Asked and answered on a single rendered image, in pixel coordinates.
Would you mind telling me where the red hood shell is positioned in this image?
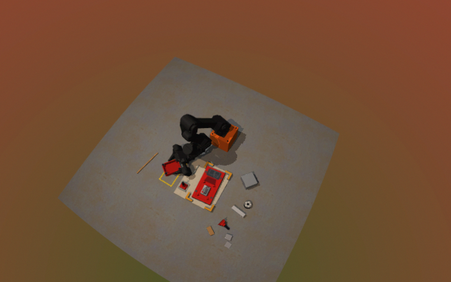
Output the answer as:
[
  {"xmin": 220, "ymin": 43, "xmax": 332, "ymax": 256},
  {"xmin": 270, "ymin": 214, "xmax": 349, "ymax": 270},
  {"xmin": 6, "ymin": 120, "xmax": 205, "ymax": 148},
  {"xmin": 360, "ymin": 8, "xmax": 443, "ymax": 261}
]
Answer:
[{"xmin": 162, "ymin": 159, "xmax": 181, "ymax": 176}]

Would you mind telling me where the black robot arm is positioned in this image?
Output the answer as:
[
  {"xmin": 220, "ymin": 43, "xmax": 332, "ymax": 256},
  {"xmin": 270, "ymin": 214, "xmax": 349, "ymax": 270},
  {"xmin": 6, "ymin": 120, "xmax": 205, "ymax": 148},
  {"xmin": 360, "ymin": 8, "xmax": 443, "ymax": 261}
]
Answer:
[{"xmin": 174, "ymin": 114, "xmax": 231, "ymax": 164}]

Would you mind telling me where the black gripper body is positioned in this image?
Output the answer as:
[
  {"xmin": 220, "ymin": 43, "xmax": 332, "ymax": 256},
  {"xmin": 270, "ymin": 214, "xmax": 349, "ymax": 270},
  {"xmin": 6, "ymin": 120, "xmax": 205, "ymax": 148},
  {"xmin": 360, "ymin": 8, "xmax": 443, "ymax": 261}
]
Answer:
[{"xmin": 173, "ymin": 144, "xmax": 195, "ymax": 177}]

